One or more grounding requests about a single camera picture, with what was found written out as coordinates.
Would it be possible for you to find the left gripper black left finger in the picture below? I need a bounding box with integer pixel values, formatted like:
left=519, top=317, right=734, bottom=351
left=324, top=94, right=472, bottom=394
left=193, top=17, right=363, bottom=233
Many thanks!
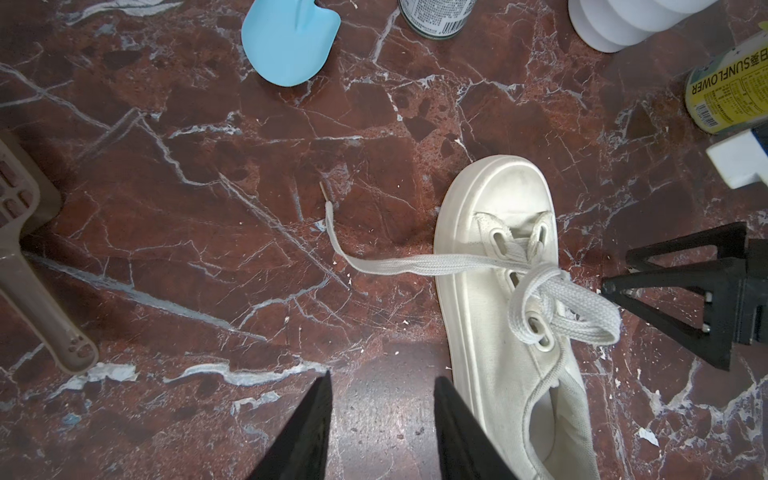
left=248, top=371, right=333, bottom=480

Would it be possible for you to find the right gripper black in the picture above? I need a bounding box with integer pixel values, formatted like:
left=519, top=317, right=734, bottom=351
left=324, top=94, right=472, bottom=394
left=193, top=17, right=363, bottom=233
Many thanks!
left=601, top=222, right=767, bottom=371

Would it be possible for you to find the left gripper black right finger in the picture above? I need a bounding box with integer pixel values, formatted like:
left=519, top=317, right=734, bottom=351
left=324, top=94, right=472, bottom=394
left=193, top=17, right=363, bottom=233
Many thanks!
left=434, top=377, right=516, bottom=480

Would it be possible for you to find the cream white sneaker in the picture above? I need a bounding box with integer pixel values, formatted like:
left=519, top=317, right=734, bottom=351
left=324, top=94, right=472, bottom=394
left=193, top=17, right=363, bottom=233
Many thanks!
left=434, top=155, right=599, bottom=479

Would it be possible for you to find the yellow sunflower seed can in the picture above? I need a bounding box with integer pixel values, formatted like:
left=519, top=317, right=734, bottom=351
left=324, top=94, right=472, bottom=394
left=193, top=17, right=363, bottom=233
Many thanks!
left=685, top=21, right=767, bottom=135

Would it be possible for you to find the white pot with flowers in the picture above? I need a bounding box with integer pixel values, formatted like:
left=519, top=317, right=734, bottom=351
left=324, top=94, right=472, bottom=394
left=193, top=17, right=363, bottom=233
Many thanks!
left=568, top=0, right=716, bottom=53

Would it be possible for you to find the small silver tin can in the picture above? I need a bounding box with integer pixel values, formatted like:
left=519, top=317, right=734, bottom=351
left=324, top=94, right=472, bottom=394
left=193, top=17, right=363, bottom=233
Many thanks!
left=398, top=0, right=476, bottom=40

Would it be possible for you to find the light blue plastic trowel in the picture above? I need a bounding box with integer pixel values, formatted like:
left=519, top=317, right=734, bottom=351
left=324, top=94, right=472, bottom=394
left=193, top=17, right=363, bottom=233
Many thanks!
left=241, top=0, right=341, bottom=87

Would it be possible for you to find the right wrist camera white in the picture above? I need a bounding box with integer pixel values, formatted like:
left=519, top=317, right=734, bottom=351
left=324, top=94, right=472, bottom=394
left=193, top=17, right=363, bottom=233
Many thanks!
left=706, top=123, right=768, bottom=189

